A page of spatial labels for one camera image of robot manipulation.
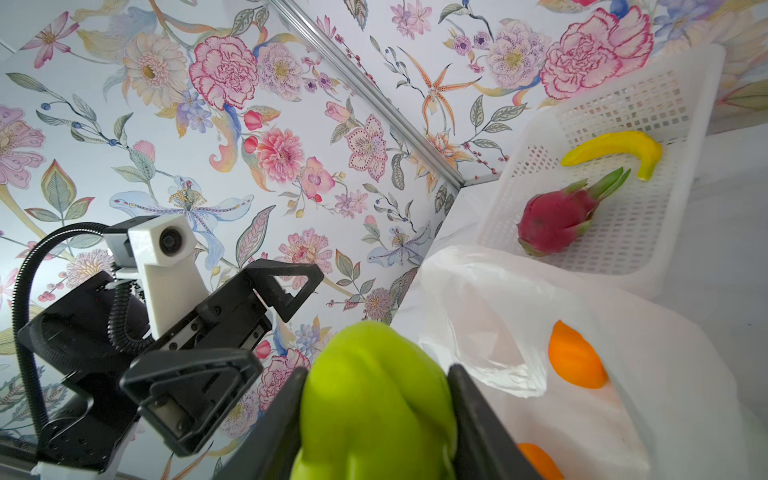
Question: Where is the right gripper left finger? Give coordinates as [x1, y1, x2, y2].
[213, 367, 309, 480]

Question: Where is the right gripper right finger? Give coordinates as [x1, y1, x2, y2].
[447, 364, 542, 480]

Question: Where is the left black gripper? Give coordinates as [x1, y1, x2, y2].
[120, 259, 324, 457]

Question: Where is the green pepper fruit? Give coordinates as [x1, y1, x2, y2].
[291, 321, 458, 479]

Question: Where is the white translucent plastic bag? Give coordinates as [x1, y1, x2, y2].
[393, 245, 767, 479]

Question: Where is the pink dragon fruit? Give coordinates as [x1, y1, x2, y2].
[517, 168, 631, 257]

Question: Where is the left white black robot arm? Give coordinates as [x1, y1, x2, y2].
[18, 259, 324, 479]

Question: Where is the orange fruit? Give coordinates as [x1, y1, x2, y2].
[518, 443, 564, 480]
[548, 321, 608, 389]

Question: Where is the white perforated plastic basket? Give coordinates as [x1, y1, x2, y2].
[476, 43, 727, 300]

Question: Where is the yellow banana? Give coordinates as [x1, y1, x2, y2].
[561, 131, 663, 181]

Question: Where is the left black corrugated cable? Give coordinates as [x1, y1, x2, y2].
[10, 221, 151, 445]

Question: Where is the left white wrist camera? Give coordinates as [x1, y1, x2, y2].
[103, 215, 209, 340]

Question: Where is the left aluminium corner post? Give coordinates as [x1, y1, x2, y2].
[270, 0, 465, 189]

